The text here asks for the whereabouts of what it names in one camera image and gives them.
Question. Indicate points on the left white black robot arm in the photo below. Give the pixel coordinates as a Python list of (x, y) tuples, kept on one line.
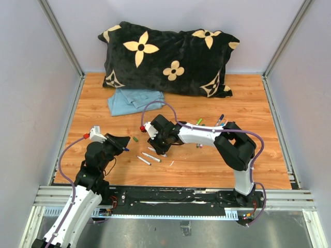
[(89, 189)]

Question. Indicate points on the black floral pillow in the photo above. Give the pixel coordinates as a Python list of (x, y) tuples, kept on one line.
[(188, 63)]

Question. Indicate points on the light blue capped marker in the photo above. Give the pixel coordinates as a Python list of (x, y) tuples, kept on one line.
[(153, 150)]

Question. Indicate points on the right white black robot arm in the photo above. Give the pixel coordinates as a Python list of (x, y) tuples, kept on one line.
[(234, 145)]

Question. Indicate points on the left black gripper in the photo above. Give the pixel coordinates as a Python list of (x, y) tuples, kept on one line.
[(119, 142)]

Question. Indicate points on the light blue folded cloth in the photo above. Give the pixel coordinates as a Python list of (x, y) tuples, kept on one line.
[(131, 101)]

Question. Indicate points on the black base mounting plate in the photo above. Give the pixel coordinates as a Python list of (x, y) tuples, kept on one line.
[(176, 202)]

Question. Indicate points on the blue capped white marker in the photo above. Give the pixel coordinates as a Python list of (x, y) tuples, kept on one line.
[(143, 160)]

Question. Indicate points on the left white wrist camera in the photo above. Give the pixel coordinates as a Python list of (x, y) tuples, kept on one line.
[(95, 135)]

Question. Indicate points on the aluminium frame rail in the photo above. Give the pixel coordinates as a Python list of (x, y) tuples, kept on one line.
[(61, 36)]

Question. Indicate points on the dark blue tipped pen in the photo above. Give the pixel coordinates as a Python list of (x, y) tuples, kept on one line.
[(219, 120)]

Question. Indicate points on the green capped white marker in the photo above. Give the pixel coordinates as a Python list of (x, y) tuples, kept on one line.
[(151, 157)]

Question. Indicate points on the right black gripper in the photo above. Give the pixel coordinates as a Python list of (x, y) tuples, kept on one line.
[(159, 150)]

